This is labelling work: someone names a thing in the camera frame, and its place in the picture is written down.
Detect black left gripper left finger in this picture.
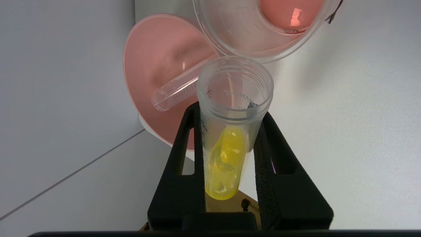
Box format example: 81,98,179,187
147,101,207,231

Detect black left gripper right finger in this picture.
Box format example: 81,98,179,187
252,111,334,231

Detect test tube with yellow pigment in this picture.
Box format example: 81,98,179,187
196,56,275,201

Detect test tube with red pigment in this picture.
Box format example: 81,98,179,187
151,59,212,112

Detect clear glass beaker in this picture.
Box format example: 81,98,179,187
192,0,344,64

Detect pink plastic bowl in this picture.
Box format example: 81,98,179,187
123,14,220,152

